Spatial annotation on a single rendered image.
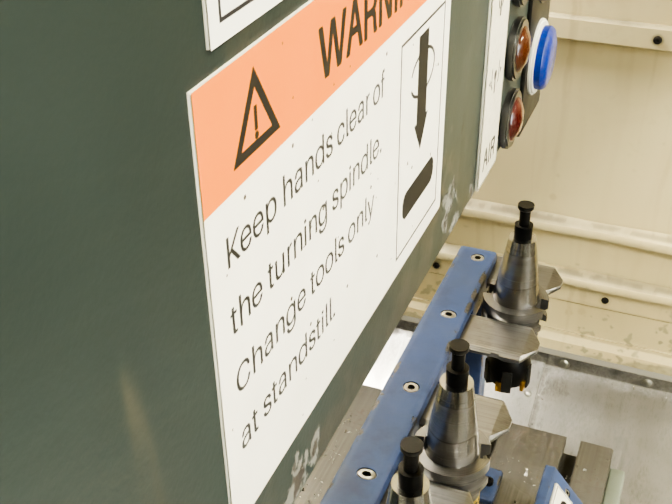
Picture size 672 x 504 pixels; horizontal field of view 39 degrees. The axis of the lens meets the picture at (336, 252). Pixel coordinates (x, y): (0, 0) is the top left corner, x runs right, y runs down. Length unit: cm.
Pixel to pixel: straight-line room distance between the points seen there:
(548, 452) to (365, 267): 100
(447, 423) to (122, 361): 59
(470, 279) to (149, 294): 81
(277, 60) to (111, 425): 8
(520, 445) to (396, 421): 48
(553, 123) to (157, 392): 112
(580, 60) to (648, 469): 56
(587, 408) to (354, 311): 118
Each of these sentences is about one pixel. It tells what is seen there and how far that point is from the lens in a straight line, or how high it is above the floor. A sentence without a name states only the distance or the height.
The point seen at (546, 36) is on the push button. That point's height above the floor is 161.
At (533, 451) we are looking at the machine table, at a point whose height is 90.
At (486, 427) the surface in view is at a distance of 81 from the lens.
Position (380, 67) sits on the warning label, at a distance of 25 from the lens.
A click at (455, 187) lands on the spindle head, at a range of 36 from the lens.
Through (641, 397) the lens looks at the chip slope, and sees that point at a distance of 145.
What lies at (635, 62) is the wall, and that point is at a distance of 123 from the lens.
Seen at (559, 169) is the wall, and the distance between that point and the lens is 130.
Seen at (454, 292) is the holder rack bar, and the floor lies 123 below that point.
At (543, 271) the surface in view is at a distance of 100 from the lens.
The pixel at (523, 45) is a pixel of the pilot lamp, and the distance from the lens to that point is 41.
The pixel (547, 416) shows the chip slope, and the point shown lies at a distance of 143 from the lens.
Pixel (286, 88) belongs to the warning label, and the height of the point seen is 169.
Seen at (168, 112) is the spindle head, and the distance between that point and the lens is 15.
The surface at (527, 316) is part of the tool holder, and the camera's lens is 92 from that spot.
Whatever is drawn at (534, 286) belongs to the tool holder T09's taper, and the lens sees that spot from 92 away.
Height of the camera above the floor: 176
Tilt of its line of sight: 33 degrees down
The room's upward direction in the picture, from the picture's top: 1 degrees counter-clockwise
